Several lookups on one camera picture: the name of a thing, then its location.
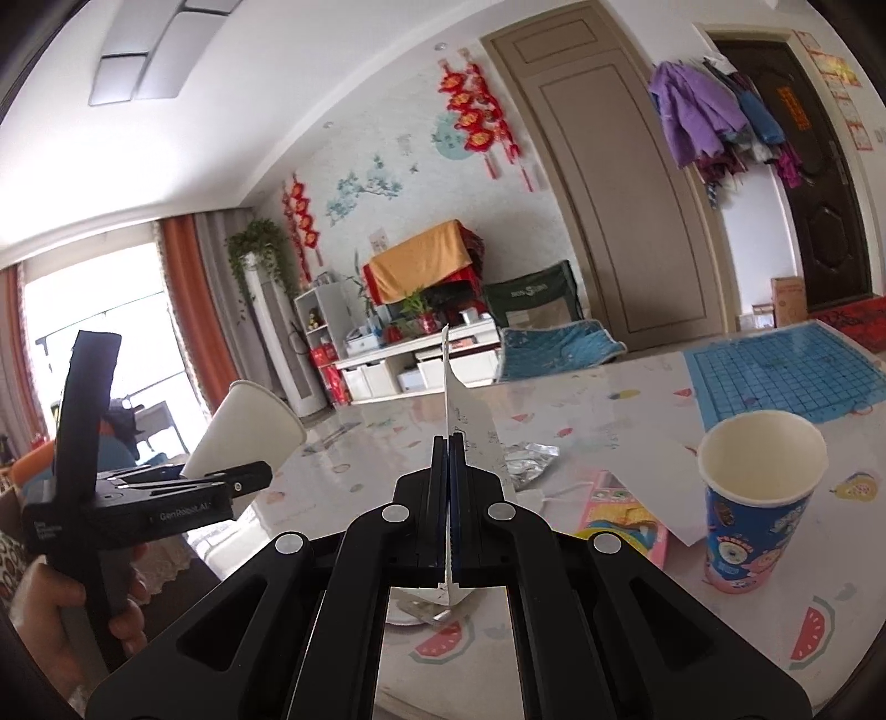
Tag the blue grid mat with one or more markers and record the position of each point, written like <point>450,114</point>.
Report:
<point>782,374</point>

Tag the wall posters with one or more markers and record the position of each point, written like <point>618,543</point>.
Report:
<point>834,76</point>

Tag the green folding chair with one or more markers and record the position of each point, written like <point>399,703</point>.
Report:
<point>533,294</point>

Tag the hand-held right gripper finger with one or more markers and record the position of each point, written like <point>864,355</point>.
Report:
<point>457,488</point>
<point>441,488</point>

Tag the ceiling light panel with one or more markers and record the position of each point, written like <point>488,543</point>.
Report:
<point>149,59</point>

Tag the blue printed paper cup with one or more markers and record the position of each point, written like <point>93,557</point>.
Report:
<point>754,519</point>

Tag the white open shelf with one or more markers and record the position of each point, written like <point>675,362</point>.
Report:
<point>325,311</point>

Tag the potted bamboo plant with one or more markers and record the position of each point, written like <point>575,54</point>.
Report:
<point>419,311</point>

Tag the large white paper sheet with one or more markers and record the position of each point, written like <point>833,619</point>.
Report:
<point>664,484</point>

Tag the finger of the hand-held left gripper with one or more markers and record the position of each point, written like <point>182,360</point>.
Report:
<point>239,476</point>
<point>138,475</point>

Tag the purple hanging coat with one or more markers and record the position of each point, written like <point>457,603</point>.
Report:
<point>689,111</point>

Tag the blue quilted cushion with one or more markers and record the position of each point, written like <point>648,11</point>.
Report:
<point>561,349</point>

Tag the cardboard box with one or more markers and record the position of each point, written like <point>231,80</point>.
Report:
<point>788,301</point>

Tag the green hanging plant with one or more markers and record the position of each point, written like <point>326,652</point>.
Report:
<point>263,246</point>

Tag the beige panel door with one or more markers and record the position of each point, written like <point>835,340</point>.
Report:
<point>616,194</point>

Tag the person's left hand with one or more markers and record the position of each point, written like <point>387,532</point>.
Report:
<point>41,609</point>

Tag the chair with beige lace cover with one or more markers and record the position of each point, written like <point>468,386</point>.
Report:
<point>169,568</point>

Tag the orange cloth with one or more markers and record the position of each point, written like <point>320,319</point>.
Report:
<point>419,259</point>

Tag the red doormat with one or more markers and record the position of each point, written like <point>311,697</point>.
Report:
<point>855,322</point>

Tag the blue hanging garment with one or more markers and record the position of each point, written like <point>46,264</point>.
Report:
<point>758,118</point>

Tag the small red wall ornament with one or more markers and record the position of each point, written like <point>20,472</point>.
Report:
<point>301,214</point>

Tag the orange curtain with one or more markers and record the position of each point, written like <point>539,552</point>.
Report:
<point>183,311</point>

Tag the white paper cup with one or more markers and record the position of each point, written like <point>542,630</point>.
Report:
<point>242,429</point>

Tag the white standing air conditioner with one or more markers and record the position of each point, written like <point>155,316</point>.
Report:
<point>277,332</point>

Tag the large red wall ornament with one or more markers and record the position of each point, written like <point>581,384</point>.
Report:
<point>477,114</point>

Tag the white low cabinet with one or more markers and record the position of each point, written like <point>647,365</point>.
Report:
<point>387,367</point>

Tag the dark brown door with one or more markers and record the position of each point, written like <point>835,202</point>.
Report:
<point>824,221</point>

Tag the silver foil wrapper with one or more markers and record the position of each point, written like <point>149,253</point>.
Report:
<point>529,465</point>

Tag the pink printed package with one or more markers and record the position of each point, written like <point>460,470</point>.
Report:
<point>623,516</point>

